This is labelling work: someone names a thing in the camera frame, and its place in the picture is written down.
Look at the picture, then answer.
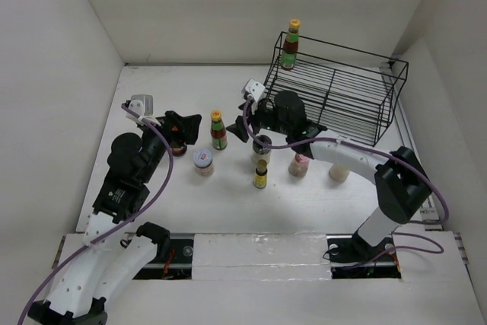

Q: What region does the small yellow label bottle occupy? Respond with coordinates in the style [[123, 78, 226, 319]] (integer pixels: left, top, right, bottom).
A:
[[253, 160, 268, 189]]

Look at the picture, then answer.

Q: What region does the red lid dark sauce jar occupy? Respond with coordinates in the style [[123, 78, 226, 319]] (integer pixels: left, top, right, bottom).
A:
[[171, 143, 187, 158]]

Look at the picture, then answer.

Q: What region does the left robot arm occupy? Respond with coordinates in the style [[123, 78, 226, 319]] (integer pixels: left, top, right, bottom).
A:
[[23, 110, 202, 324]]

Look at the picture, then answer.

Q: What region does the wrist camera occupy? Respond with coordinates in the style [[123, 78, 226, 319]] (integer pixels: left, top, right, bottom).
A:
[[242, 78, 266, 102], [124, 94, 154, 117]]

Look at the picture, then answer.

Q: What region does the black wire rack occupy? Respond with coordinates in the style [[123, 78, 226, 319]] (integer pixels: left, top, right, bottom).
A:
[[263, 32, 409, 146]]

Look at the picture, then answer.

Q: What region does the yellow cap spice jar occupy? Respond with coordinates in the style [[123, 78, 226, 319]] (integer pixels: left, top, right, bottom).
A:
[[328, 164, 350, 183]]

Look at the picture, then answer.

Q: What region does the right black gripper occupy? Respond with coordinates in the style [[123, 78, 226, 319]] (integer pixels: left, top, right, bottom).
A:
[[225, 97, 291, 143]]

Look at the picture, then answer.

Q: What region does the green label sauce bottle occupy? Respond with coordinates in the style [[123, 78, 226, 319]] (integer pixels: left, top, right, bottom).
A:
[[280, 18, 301, 71], [210, 110, 228, 150]]

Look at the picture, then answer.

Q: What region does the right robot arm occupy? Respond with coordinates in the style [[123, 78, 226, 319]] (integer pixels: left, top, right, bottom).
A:
[[228, 84, 435, 267]]

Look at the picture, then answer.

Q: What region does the white lid glass jar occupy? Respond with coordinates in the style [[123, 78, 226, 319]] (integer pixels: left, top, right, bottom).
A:
[[193, 148, 214, 177]]

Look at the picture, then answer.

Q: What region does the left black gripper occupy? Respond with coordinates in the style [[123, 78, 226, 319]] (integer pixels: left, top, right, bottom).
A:
[[138, 110, 200, 183]]

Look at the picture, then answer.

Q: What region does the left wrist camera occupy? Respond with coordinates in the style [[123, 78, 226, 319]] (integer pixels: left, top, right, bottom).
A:
[[124, 94, 154, 117]]

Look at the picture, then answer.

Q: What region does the pink cap spice jar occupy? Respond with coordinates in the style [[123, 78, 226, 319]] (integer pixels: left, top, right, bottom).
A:
[[288, 153, 310, 178]]

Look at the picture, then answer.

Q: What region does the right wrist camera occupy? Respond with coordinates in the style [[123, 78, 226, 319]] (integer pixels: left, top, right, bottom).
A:
[[242, 78, 266, 102]]

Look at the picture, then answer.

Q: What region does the black cap spice shaker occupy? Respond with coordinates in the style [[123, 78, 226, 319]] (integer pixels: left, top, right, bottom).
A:
[[251, 135, 272, 165]]

